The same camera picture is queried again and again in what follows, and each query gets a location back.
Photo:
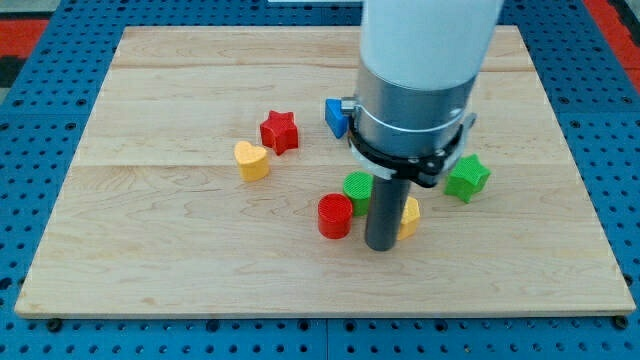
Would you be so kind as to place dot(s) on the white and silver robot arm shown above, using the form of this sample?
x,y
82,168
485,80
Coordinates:
x,y
418,62

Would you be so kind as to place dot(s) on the red cylinder block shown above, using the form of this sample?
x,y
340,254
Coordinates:
x,y
335,213

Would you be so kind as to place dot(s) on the green cylinder block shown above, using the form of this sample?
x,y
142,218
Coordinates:
x,y
357,187

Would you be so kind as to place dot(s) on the blue block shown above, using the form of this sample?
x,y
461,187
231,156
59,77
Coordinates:
x,y
334,117

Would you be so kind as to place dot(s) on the red star block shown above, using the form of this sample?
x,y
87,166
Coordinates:
x,y
279,132

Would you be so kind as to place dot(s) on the yellow heart block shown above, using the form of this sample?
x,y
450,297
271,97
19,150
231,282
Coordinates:
x,y
252,161

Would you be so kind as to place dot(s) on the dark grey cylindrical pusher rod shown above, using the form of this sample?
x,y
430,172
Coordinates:
x,y
386,207

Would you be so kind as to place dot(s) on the yellow hexagon block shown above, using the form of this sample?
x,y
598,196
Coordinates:
x,y
410,219

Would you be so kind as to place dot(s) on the light wooden board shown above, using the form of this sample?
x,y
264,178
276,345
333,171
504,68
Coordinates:
x,y
154,221

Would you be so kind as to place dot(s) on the green star block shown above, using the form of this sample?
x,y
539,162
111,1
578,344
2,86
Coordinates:
x,y
468,177

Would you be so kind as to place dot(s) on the black ring clamp bracket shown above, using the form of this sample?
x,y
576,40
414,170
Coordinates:
x,y
425,171

